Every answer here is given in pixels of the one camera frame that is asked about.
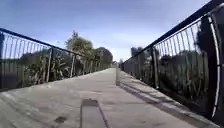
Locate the grey paved bridge path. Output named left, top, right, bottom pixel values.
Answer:
left=0, top=67, right=221, bottom=128

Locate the row of trees and bushes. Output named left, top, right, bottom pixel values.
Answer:
left=129, top=16, right=224, bottom=108
left=0, top=30, right=114, bottom=88

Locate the black metal railing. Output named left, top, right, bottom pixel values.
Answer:
left=118, top=0, right=224, bottom=128

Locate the dark railing with pale posts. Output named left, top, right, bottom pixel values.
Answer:
left=0, top=27, right=117, bottom=92

